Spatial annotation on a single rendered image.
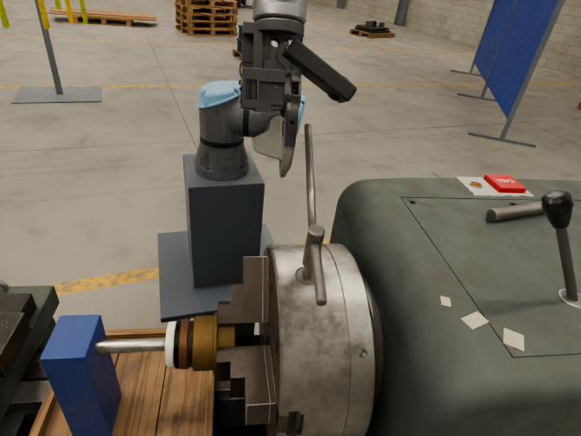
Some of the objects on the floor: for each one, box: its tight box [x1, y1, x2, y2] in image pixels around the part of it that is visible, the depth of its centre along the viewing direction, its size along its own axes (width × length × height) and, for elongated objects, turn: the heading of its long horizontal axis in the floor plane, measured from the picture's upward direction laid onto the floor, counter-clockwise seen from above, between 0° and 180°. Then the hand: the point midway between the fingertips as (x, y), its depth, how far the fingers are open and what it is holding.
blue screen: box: [450, 0, 565, 148], centre depth 579 cm, size 412×80×235 cm, turn 155°
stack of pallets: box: [175, 0, 239, 36], centre depth 884 cm, size 126×86×73 cm
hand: (287, 169), depth 58 cm, fingers closed
